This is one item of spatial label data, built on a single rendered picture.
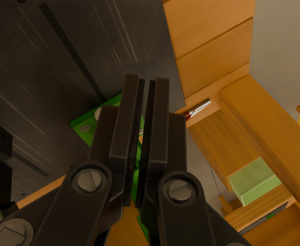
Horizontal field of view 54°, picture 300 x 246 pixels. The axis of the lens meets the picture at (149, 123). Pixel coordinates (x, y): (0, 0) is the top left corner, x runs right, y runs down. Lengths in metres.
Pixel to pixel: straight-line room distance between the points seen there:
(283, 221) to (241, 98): 0.30
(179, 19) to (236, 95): 0.30
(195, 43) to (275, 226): 0.44
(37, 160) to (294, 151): 0.54
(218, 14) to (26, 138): 0.42
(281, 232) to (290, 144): 0.19
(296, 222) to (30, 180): 0.59
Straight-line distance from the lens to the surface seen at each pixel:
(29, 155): 0.63
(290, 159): 0.71
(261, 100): 0.77
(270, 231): 0.75
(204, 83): 0.72
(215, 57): 0.68
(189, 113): 0.76
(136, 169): 0.53
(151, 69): 0.56
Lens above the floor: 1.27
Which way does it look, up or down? 32 degrees down
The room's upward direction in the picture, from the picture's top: 148 degrees clockwise
